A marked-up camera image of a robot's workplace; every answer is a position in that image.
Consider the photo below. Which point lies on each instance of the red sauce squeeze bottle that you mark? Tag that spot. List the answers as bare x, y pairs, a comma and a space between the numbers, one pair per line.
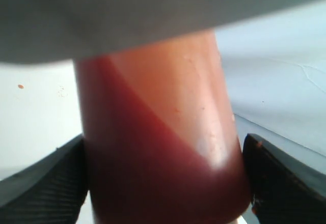
160, 136

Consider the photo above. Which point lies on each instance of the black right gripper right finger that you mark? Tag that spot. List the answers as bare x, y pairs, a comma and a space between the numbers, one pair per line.
283, 189

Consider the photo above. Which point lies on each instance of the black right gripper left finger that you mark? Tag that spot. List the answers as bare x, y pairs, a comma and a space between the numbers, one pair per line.
51, 190

